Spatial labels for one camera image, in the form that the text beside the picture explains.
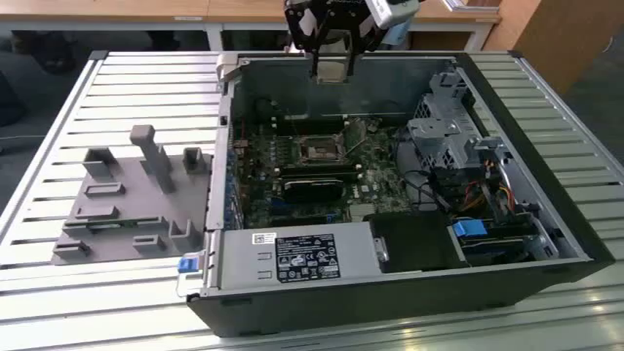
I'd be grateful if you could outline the grey case corner latch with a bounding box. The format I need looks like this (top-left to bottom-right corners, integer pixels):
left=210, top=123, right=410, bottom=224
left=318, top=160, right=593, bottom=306
left=213, top=54, right=245, bottom=82

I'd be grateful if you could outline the green motherboard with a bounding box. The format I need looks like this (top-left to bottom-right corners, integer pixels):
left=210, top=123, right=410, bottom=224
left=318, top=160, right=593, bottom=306
left=227, top=116, right=415, bottom=230

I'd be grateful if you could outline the blue disk carrier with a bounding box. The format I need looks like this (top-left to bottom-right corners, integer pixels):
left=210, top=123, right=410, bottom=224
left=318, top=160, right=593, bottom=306
left=451, top=218, right=487, bottom=241

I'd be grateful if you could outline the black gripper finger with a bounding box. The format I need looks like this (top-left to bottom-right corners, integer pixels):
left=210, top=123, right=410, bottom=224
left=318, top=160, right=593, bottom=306
left=346, top=31, right=365, bottom=78
left=310, top=34, right=326, bottom=80

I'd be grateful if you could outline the green RAM stick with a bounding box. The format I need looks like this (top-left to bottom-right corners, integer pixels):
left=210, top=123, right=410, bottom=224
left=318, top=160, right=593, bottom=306
left=86, top=218, right=159, bottom=230

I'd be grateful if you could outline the wooden cabinet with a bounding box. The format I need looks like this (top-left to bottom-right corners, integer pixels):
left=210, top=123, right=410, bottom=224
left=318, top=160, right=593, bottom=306
left=481, top=0, right=624, bottom=97

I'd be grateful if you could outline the grey power supply with label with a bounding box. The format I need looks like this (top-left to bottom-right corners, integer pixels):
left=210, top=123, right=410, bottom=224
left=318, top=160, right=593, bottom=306
left=213, top=221, right=383, bottom=290

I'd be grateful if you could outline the black cable bundle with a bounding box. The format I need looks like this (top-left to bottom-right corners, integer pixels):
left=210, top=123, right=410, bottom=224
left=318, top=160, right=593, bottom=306
left=394, top=168, right=454, bottom=214

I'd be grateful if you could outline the silver square CPU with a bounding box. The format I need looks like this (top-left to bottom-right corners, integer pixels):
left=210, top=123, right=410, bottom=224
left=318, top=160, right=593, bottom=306
left=315, top=60, right=353, bottom=86

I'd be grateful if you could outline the black open PC case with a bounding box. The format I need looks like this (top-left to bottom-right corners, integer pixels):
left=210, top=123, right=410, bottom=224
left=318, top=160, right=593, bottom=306
left=186, top=50, right=614, bottom=339

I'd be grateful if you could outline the wooden desk with white frame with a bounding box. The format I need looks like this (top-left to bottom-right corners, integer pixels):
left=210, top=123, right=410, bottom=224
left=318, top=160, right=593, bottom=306
left=0, top=0, right=502, bottom=52

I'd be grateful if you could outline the silver metal drive cage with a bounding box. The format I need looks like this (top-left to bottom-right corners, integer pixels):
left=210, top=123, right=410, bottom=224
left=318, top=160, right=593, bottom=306
left=405, top=71, right=489, bottom=170

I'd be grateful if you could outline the black plastic air duct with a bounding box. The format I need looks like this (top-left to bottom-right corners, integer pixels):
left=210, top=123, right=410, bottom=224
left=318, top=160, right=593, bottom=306
left=363, top=211, right=469, bottom=273

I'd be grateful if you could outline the yellow and red wire bundle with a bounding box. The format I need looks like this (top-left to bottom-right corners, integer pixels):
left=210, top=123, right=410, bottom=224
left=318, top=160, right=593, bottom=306
left=462, top=181, right=517, bottom=214

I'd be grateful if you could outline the black RAM slot bank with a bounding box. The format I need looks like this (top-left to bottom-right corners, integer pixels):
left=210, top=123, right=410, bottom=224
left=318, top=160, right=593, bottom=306
left=277, top=164, right=359, bottom=181
left=285, top=115, right=350, bottom=135

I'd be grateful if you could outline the grey plastic parts rack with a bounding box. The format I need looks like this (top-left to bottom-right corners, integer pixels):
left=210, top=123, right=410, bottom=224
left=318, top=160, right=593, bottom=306
left=50, top=124, right=215, bottom=267

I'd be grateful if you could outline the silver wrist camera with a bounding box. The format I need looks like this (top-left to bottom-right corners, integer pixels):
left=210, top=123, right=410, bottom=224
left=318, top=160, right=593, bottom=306
left=367, top=0, right=421, bottom=29

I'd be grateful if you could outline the CPU socket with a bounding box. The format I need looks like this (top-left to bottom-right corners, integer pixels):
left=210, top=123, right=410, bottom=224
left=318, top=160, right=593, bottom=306
left=295, top=135, right=350, bottom=165

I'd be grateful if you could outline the graphics card with black shroud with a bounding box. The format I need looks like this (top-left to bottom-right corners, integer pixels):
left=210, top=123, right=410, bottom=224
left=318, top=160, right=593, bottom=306
left=281, top=177, right=345, bottom=205

